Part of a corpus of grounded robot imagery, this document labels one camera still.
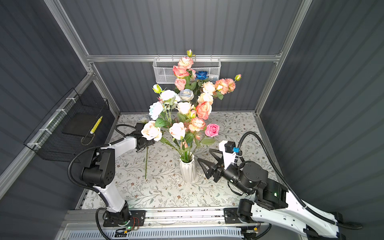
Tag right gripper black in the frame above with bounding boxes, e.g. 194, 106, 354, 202
197, 147, 251, 196

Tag white ribbed ceramic vase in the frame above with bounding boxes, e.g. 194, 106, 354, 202
180, 155, 196, 183

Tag magenta pink rose stem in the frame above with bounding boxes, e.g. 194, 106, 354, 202
199, 124, 220, 147

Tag small pink tulip bud stem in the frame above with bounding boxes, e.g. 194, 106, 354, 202
181, 141, 190, 163

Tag cream white rose stem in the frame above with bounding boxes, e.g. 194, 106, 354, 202
169, 123, 188, 151

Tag peach peony flower stem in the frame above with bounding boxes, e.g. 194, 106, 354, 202
186, 109, 206, 156

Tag white blue flower spray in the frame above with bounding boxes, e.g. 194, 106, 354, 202
149, 84, 181, 129

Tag pink coral rose stem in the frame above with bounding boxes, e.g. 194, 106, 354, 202
196, 102, 212, 120

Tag small pale pink rose stem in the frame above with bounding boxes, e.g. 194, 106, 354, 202
175, 78, 187, 92

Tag white peony flower stem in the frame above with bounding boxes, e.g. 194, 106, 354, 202
197, 82, 216, 105

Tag large pink rose stem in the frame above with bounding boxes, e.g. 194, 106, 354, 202
173, 66, 191, 83

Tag peach rose flower stem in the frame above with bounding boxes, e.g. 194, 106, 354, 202
214, 74, 242, 100

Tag blue artificial rose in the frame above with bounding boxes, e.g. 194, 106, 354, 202
195, 71, 208, 83

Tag pale white pink rose stem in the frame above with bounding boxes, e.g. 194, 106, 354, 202
176, 102, 197, 122

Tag pink carnation flower stem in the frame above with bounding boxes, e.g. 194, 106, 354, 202
178, 49, 196, 79

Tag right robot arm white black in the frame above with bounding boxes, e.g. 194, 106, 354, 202
198, 149, 346, 240

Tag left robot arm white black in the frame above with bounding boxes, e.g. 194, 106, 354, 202
80, 123, 155, 214

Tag pile of artificial flowers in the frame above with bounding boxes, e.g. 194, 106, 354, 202
140, 117, 150, 180

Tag floral patterned table mat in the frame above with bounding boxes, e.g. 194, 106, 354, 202
80, 112, 289, 210

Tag yellow marker pen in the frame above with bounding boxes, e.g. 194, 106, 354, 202
90, 116, 103, 135

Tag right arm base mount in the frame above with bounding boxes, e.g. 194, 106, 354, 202
224, 208, 250, 224

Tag black wire basket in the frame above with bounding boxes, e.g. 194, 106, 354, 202
24, 91, 115, 162

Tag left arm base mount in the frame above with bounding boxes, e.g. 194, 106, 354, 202
103, 210, 147, 228

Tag white wire mesh basket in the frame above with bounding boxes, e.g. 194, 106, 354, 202
153, 57, 222, 84

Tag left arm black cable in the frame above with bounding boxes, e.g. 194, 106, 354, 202
66, 123, 142, 240

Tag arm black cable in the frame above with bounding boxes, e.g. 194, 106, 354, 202
66, 123, 142, 240
235, 131, 364, 230

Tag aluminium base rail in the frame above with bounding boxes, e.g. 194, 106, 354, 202
59, 206, 301, 232

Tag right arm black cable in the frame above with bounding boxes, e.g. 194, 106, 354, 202
235, 131, 364, 230

